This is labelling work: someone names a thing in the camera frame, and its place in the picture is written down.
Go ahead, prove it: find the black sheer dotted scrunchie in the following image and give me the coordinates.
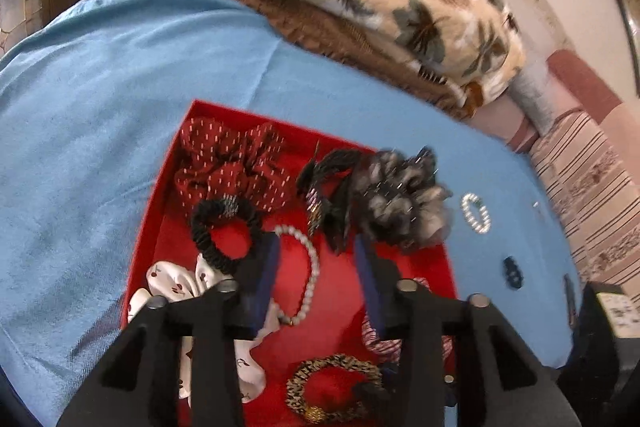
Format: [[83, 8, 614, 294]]
[[347, 146, 455, 257]]

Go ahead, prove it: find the striped floral pillow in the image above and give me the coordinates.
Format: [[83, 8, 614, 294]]
[[530, 109, 640, 288]]

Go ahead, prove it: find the black ribbed hair tie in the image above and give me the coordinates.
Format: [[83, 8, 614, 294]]
[[190, 196, 268, 288]]

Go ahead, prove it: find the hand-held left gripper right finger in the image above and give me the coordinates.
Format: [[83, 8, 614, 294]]
[[354, 237, 583, 427]]

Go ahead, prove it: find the small black hair clip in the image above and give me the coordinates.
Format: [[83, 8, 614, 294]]
[[502, 257, 523, 290]]

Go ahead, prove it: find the white cherry print scrunchie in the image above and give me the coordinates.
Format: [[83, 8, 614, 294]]
[[125, 252, 281, 403]]

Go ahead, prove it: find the grey-blue pillow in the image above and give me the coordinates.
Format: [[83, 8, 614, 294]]
[[510, 62, 556, 135]]

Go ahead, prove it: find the black claw hair clip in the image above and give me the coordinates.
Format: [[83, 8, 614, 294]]
[[296, 142, 371, 255]]

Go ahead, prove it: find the brown quilted blanket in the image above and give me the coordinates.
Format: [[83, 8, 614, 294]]
[[140, 0, 481, 120]]

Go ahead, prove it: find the red plaid scrunchie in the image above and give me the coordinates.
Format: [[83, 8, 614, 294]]
[[361, 277, 453, 363]]

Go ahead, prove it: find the large pearl bracelet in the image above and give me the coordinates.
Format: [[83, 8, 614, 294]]
[[272, 224, 321, 327]]

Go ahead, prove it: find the blue towel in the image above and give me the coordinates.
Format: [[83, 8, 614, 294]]
[[0, 0, 583, 427]]

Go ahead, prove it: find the leopard print hair tie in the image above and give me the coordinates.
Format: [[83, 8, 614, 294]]
[[286, 353, 383, 425]]

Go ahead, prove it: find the red box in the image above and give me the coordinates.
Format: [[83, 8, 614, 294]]
[[119, 99, 461, 425]]

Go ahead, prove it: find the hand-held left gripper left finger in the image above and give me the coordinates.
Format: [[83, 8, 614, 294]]
[[57, 234, 281, 427]]

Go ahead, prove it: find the pink patchwork bedsheet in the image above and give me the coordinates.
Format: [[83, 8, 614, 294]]
[[470, 49, 626, 152]]

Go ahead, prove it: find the red white-dotted scrunchie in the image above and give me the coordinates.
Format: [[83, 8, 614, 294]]
[[174, 117, 301, 214]]

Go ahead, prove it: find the small pearl bracelet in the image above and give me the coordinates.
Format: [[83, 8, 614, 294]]
[[460, 192, 492, 235]]

